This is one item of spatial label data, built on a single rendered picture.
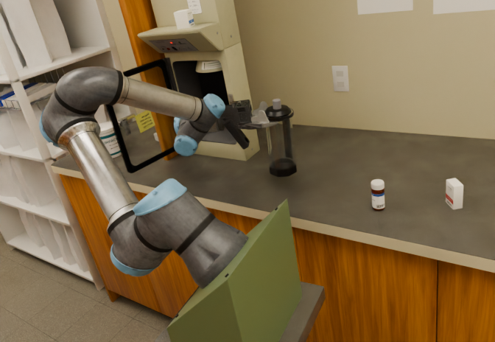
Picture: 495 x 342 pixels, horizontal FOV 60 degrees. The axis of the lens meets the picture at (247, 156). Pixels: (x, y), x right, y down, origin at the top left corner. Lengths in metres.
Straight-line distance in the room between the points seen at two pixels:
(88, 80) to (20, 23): 1.49
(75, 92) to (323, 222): 0.79
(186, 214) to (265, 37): 1.28
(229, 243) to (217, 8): 0.96
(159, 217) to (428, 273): 0.79
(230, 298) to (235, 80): 1.07
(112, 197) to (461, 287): 0.96
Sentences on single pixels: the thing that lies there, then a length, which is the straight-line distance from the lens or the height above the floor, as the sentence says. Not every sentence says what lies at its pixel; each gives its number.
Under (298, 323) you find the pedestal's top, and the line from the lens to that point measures 1.06.
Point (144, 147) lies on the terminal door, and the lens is 1.83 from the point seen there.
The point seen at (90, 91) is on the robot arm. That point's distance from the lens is 1.15.
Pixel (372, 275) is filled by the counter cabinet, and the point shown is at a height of 0.76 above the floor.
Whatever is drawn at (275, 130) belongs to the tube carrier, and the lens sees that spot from 1.45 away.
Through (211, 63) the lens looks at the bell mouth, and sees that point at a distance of 1.75.
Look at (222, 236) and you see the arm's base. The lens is 0.93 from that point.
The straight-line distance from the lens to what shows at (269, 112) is 1.44.
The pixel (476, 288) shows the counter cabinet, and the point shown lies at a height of 0.81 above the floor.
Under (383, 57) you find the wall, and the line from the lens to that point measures 1.84.
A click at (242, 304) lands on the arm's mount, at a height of 1.14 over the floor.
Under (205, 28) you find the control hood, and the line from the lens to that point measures 1.57.
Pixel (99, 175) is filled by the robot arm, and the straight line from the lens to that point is 1.11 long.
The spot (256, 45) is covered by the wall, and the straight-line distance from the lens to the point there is 2.09.
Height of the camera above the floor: 1.71
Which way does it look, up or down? 25 degrees down
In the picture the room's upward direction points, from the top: 11 degrees counter-clockwise
